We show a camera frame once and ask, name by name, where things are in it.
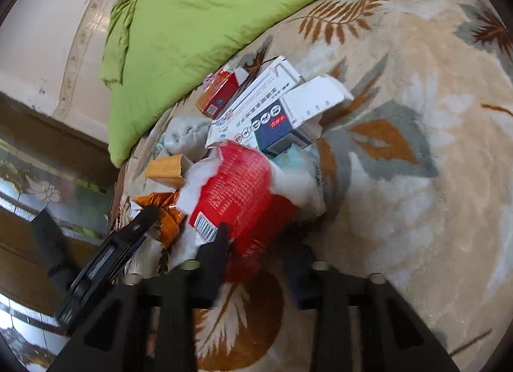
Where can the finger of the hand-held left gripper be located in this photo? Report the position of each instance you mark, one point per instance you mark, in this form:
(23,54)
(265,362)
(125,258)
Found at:
(142,222)

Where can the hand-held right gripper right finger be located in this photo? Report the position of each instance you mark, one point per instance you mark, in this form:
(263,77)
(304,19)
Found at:
(296,276)

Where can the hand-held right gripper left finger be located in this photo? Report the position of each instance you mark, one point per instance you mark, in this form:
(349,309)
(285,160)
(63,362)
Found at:
(216,260)

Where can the orange foil packet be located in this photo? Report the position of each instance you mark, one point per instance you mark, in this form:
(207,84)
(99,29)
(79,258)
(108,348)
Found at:
(172,219)

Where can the orange cardboard box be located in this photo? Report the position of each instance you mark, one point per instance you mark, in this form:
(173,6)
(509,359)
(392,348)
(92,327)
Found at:
(166,167)

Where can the red printed packet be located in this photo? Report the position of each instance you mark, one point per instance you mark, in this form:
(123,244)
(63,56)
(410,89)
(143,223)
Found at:
(236,191)

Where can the blue and white medicine box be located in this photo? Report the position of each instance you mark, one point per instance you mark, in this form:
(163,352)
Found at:
(276,127)

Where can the wooden door with glass panel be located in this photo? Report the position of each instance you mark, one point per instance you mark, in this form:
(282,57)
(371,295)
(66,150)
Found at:
(20,276)

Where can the white plastic bag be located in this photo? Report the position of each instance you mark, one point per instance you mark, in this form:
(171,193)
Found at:
(298,181)

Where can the white cloth with green trim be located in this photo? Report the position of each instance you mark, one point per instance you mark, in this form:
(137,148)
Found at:
(184,135)

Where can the red cigarette box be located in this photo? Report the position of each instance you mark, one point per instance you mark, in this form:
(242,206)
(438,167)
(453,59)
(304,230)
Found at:
(218,93)

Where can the pink crumpled wrapper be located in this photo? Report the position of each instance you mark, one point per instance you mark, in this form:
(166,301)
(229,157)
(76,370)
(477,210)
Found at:
(208,81)

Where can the long white medicine box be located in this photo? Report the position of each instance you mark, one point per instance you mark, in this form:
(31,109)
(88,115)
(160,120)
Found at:
(256,95)

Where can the green quilt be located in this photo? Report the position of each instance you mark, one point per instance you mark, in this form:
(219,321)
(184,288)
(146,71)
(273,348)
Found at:
(200,15)

